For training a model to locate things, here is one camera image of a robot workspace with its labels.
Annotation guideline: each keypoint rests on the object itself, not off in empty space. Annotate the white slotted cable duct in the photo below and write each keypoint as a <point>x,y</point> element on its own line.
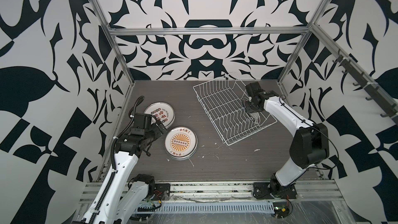
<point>210,208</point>

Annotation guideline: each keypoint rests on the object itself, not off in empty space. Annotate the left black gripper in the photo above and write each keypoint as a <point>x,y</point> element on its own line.
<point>157,132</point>

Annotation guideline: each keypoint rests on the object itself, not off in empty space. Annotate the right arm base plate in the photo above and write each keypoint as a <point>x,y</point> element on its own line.
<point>273,190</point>

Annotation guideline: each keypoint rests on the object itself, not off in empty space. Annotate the white wire dish rack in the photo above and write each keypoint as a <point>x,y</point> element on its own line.
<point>223,101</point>

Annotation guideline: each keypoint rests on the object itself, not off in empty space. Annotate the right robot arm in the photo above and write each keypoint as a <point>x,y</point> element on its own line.
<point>310,144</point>

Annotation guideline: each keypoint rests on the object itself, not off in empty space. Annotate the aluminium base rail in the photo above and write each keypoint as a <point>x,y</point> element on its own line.
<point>214,191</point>

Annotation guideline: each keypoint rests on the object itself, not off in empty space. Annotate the wall hook rail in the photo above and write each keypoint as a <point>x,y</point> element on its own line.
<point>363,81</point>

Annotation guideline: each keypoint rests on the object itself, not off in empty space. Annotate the aluminium frame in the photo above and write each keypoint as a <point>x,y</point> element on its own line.
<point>311,29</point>

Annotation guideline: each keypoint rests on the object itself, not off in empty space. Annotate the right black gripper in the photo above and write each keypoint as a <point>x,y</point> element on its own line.
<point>247,109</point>

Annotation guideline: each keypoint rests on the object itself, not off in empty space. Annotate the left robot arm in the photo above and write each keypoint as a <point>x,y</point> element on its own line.
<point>111,206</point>

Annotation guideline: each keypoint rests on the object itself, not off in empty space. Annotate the small circuit board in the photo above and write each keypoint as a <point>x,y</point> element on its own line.
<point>282,210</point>

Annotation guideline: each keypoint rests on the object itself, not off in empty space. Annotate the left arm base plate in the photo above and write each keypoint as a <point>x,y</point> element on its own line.
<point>159,192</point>

